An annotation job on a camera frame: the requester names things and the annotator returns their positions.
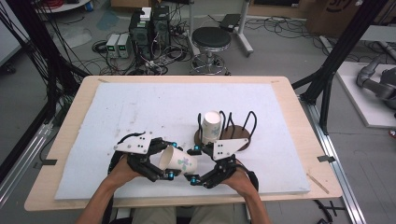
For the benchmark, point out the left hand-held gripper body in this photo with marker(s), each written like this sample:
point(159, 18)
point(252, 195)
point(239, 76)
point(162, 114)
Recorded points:
point(135, 144)

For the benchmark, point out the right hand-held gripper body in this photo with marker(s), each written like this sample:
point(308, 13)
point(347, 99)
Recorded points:
point(229, 147)

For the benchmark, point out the white floral paper cup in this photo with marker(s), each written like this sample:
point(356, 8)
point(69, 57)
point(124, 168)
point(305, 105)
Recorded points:
point(211, 126)
point(180, 161)

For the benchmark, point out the brown cup holder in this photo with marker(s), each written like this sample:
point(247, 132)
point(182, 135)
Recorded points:
point(239, 130)

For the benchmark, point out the person's left hand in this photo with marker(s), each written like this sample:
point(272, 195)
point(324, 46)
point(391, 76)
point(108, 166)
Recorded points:
point(123, 172)

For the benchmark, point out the person's right hand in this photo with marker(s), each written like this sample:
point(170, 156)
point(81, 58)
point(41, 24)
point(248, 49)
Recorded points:
point(241, 182)

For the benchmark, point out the white foam mat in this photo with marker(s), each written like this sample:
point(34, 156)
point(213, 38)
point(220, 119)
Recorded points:
point(140, 109)

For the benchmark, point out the person's beige trousers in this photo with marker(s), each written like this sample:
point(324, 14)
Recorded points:
point(152, 216)

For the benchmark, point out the black tape piece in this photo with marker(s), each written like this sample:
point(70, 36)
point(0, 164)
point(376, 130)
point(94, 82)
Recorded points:
point(46, 162)
point(326, 158)

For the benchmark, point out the grey power supply unit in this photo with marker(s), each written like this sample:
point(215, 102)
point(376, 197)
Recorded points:
point(124, 46)
point(112, 45)

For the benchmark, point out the black computer tower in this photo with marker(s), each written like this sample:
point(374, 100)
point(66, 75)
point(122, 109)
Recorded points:
point(140, 34)
point(161, 28)

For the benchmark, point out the black round stool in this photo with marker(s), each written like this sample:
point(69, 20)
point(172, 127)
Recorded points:
point(211, 37)

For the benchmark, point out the flat black device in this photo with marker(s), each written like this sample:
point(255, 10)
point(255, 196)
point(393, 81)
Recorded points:
point(229, 21)

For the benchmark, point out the small white box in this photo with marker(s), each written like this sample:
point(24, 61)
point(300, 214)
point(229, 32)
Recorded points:
point(145, 14)

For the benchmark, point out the white platform board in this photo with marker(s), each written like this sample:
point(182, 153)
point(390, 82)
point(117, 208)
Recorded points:
point(364, 105)

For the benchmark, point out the white round table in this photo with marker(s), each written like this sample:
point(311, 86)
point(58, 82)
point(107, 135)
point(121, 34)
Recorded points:
point(67, 6)

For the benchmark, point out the brown cardboard box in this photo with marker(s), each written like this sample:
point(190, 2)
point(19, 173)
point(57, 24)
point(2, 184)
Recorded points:
point(336, 15)

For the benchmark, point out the aluminium rail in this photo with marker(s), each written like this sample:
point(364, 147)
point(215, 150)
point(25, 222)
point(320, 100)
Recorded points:
point(339, 174)
point(21, 165)

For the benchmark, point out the black metal frame post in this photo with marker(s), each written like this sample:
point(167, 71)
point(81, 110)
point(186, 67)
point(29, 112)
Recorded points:
point(345, 43)
point(40, 40)

